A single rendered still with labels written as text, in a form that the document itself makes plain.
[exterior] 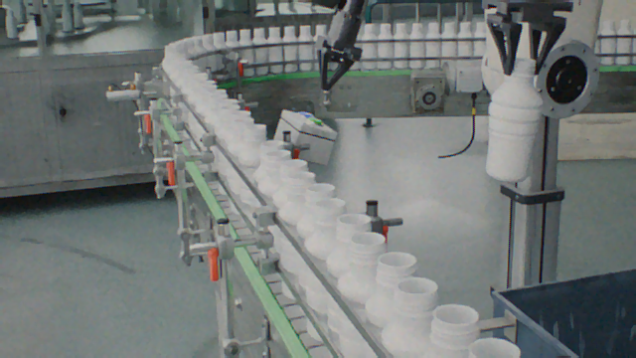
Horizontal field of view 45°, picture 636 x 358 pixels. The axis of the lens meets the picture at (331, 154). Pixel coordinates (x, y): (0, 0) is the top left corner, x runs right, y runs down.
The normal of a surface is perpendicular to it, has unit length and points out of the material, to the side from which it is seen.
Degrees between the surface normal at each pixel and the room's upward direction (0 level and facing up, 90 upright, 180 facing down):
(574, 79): 90
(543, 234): 90
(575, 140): 89
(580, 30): 101
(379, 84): 90
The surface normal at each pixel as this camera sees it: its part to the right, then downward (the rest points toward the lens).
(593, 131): 0.00, 0.25
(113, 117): 0.32, 0.25
